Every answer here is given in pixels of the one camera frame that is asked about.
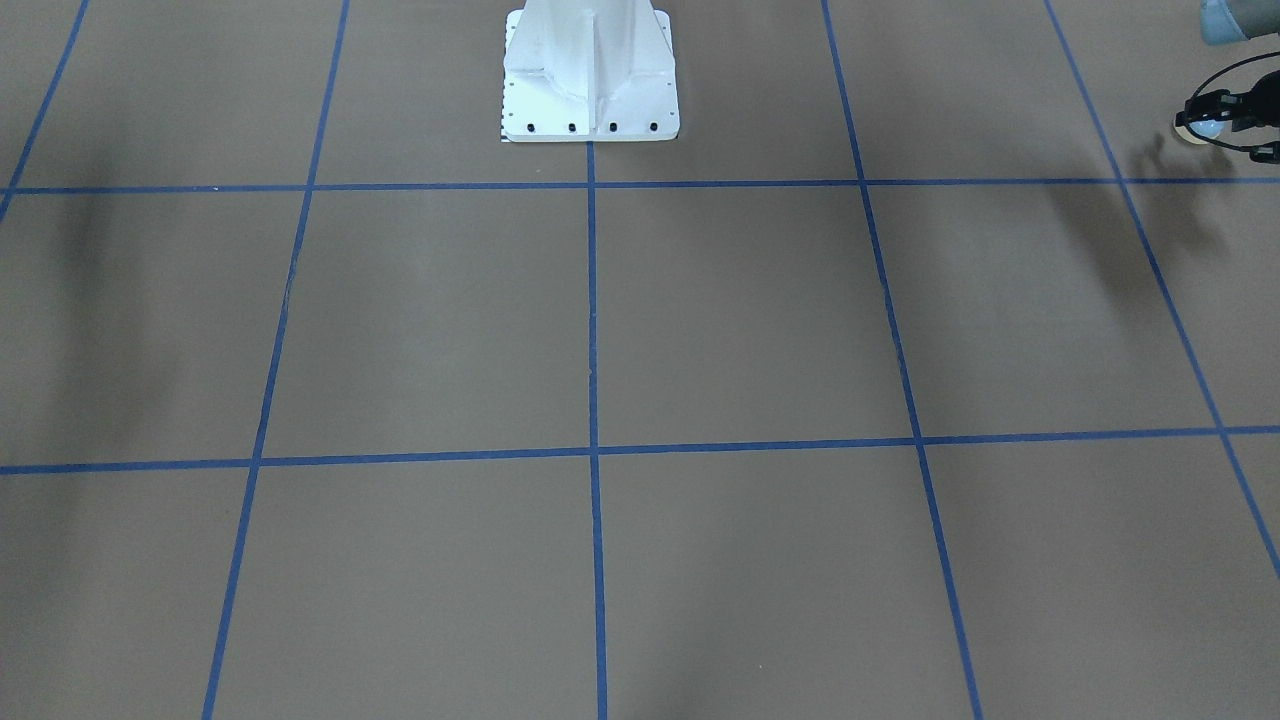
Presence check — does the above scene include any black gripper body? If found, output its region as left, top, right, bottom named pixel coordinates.
left=1184, top=88, right=1279, bottom=165

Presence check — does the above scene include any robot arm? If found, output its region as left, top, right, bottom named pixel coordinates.
left=1174, top=1, right=1279, bottom=165

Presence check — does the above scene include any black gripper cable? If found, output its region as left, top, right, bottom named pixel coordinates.
left=1190, top=53, right=1280, bottom=152

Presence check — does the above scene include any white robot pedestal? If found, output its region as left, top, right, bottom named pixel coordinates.
left=500, top=1, right=681, bottom=143

